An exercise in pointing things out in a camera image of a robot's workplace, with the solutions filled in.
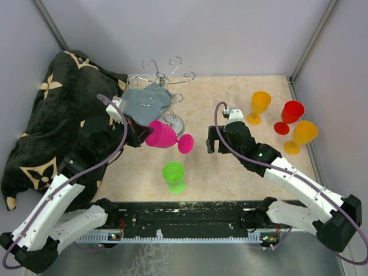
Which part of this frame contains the purple cable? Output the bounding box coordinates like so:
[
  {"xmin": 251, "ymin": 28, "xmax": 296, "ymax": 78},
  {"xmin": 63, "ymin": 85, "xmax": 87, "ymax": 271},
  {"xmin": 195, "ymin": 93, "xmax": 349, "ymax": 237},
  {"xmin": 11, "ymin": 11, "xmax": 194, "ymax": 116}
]
[
  {"xmin": 214, "ymin": 101, "xmax": 366, "ymax": 265},
  {"xmin": 2, "ymin": 94, "xmax": 129, "ymax": 271}
]

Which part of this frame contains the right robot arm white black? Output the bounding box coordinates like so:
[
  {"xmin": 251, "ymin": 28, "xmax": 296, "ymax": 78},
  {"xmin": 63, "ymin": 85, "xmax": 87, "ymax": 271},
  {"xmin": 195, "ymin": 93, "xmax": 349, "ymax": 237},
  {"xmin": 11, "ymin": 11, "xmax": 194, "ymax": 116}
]
[{"xmin": 206, "ymin": 121, "xmax": 362, "ymax": 252}]

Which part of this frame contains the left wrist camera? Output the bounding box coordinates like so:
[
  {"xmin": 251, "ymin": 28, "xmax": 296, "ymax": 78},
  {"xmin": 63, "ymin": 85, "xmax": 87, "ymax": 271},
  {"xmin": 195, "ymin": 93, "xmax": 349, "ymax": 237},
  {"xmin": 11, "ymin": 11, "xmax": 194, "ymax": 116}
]
[{"xmin": 106, "ymin": 97, "xmax": 127, "ymax": 122}]

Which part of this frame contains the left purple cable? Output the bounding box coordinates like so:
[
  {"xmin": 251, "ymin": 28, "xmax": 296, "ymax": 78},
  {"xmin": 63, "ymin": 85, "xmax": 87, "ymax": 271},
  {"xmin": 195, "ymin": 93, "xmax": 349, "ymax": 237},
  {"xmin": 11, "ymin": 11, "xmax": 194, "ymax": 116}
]
[{"xmin": 2, "ymin": 94, "xmax": 129, "ymax": 271}]

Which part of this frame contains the chrome wine glass rack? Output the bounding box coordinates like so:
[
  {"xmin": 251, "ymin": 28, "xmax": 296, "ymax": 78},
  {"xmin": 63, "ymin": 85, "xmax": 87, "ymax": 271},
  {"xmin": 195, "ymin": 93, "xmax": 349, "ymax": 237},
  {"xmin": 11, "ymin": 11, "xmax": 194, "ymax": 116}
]
[{"xmin": 127, "ymin": 56, "xmax": 196, "ymax": 137}]

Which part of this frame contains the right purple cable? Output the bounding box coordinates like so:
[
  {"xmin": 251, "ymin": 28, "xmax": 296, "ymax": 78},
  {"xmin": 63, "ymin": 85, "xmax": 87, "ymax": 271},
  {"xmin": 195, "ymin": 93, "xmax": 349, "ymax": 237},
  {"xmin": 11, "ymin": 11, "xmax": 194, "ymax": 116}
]
[{"xmin": 214, "ymin": 101, "xmax": 366, "ymax": 265}]

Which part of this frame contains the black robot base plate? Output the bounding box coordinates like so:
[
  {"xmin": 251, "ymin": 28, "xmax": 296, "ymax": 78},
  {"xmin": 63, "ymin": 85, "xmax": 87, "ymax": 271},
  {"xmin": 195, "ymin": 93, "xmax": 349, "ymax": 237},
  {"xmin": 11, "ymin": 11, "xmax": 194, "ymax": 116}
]
[{"xmin": 102, "ymin": 201, "xmax": 277, "ymax": 239}]

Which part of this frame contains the black floral blanket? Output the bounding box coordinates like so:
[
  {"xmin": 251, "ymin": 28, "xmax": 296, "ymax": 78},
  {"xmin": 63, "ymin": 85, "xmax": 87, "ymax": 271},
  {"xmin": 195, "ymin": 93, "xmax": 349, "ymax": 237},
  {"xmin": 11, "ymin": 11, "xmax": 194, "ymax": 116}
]
[{"xmin": 1, "ymin": 51, "xmax": 128, "ymax": 211}]

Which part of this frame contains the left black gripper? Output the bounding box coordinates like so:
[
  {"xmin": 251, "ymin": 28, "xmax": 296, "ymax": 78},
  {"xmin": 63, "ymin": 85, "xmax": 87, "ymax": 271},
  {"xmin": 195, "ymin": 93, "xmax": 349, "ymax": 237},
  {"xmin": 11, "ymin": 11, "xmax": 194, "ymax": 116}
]
[{"xmin": 97, "ymin": 113, "xmax": 154, "ymax": 161}]

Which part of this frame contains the orange wine glass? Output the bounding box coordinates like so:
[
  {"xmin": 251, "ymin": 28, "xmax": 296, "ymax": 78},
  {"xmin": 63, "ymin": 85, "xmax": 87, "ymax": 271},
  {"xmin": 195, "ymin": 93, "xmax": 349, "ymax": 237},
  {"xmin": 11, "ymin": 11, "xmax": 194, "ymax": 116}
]
[
  {"xmin": 246, "ymin": 91, "xmax": 271, "ymax": 125},
  {"xmin": 283, "ymin": 120, "xmax": 319, "ymax": 155}
]

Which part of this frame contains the green plastic wine glass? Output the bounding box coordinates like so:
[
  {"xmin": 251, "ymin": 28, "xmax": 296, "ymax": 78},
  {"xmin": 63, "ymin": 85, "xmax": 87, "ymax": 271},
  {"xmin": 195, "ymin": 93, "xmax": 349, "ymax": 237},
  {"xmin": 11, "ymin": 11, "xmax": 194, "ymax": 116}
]
[{"xmin": 162, "ymin": 161, "xmax": 186, "ymax": 194}]

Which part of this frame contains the white slotted cable duct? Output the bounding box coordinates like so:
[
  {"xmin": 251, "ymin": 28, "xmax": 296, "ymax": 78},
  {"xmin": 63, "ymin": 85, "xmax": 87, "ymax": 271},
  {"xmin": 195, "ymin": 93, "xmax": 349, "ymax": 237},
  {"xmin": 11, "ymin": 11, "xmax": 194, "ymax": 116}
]
[{"xmin": 74, "ymin": 231, "xmax": 264, "ymax": 244}]

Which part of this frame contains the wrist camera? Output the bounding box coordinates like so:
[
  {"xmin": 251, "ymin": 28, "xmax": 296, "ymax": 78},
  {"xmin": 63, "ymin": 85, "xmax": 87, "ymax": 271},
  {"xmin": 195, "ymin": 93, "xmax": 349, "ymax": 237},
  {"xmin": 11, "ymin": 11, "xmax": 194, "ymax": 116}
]
[
  {"xmin": 223, "ymin": 108, "xmax": 244, "ymax": 124},
  {"xmin": 106, "ymin": 97, "xmax": 127, "ymax": 122}
]

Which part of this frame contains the orange wine glass rear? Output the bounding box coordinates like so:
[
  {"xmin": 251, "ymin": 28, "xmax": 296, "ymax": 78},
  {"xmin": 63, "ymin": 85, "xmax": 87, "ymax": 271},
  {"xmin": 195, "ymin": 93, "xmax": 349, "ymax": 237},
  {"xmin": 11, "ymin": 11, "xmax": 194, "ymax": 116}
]
[{"xmin": 246, "ymin": 91, "xmax": 271, "ymax": 125}]

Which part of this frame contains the grey folded cloth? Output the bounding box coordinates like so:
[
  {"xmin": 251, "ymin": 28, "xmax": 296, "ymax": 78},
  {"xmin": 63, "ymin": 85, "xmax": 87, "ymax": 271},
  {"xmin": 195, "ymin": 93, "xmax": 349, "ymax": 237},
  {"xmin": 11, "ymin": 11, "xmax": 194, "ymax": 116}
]
[{"xmin": 121, "ymin": 83, "xmax": 171, "ymax": 126}]

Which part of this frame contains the red plastic wine glass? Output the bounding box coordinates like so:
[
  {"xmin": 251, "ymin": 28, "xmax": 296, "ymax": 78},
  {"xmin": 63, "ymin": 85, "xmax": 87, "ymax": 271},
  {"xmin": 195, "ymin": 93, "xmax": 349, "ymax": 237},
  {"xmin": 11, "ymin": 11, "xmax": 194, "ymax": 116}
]
[{"xmin": 274, "ymin": 101, "xmax": 305, "ymax": 135}]

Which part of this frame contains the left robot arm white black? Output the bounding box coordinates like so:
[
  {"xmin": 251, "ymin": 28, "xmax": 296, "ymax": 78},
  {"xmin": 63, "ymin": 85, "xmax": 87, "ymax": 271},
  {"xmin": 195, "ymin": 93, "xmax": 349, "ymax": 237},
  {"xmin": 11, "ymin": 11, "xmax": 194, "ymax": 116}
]
[{"xmin": 1, "ymin": 117, "xmax": 153, "ymax": 274}]

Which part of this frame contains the pink plastic wine glass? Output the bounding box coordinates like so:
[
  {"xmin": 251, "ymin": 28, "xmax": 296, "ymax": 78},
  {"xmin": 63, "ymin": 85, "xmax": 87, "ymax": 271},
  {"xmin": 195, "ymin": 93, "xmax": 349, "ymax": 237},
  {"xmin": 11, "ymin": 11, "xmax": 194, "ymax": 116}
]
[{"xmin": 145, "ymin": 120, "xmax": 194, "ymax": 154}]

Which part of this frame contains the orange wine glass front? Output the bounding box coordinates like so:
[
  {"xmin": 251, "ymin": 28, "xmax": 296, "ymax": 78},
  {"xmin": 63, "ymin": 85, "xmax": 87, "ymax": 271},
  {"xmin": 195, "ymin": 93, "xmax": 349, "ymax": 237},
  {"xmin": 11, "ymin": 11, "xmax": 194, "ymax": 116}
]
[{"xmin": 283, "ymin": 120, "xmax": 319, "ymax": 155}]

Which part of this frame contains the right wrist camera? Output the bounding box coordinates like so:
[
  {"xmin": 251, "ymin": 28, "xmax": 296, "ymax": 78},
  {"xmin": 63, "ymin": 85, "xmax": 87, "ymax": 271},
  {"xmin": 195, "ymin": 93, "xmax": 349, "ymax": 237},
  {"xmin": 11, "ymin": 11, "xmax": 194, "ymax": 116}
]
[{"xmin": 223, "ymin": 108, "xmax": 244, "ymax": 124}]

